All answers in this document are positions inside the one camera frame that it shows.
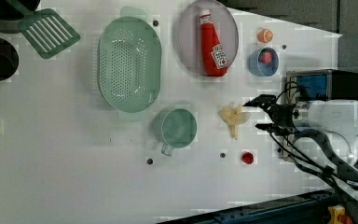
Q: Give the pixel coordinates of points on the blue metal frame rail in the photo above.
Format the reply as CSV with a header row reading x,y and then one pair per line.
x,y
307,208

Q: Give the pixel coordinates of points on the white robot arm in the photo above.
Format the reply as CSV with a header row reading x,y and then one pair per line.
x,y
321,162

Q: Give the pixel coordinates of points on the blue small bowl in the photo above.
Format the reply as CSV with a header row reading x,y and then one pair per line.
x,y
263,70

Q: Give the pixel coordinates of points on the small red toy tomato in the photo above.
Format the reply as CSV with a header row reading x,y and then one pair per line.
x,y
248,158

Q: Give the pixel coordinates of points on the green slotted spatula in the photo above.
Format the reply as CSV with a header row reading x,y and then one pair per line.
x,y
47,32

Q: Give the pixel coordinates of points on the green oval colander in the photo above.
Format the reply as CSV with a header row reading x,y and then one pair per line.
x,y
130,55

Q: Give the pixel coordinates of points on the red ketchup bottle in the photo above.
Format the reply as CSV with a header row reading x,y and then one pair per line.
x,y
213,55

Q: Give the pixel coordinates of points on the black pot upper left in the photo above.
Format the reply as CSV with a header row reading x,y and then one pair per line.
x,y
9,18

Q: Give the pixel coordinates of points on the grey round plate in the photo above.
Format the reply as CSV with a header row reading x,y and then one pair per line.
x,y
188,33

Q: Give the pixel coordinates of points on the orange half toy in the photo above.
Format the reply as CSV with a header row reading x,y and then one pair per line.
x,y
265,36

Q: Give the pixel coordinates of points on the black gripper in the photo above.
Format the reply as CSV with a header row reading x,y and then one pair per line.
x,y
280,115

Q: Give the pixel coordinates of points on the yellow red object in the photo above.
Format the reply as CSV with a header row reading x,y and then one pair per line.
x,y
338,215

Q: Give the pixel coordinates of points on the red toy strawberry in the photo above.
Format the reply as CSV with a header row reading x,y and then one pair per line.
x,y
265,56

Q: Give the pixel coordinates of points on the peeled toy banana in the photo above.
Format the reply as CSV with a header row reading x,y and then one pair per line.
x,y
233,117

